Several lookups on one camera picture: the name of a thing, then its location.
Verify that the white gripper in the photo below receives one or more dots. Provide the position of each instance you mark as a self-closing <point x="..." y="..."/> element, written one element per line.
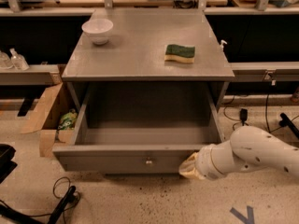
<point x="204" y="164"/>

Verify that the grey top drawer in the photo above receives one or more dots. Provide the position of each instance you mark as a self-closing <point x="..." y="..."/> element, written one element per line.
<point x="140" y="127"/>

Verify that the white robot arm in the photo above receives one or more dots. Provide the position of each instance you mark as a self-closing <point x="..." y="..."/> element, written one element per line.
<point x="249" y="149"/>

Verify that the grey wooden drawer cabinet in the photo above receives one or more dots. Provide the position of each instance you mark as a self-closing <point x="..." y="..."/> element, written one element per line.
<point x="135" y="50"/>

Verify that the black stand leg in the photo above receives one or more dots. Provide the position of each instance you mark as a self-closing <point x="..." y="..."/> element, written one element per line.
<point x="286" y="122"/>

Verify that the green yellow sponge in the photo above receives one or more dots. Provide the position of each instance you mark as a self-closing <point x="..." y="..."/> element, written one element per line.
<point x="178" y="53"/>

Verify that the green snack bag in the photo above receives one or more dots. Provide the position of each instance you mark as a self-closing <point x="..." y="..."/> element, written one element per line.
<point x="68" y="120"/>

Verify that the white pump dispenser bottle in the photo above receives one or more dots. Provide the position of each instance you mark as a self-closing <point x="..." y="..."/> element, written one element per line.
<point x="223" y="43"/>

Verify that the brown cardboard box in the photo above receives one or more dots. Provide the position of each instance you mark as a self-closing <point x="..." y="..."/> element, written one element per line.
<point x="54" y="102"/>

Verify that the white ceramic bowl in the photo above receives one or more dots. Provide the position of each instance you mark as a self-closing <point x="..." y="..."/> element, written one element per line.
<point x="98" y="30"/>

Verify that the black chair base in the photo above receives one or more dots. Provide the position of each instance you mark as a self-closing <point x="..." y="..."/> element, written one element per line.
<point x="7" y="165"/>

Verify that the clear sanitizer bottle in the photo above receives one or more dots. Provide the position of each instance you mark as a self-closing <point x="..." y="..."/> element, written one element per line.
<point x="18" y="60"/>

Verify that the clear plastic bottle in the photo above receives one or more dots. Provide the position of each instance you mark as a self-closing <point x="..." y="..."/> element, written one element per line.
<point x="5" y="62"/>

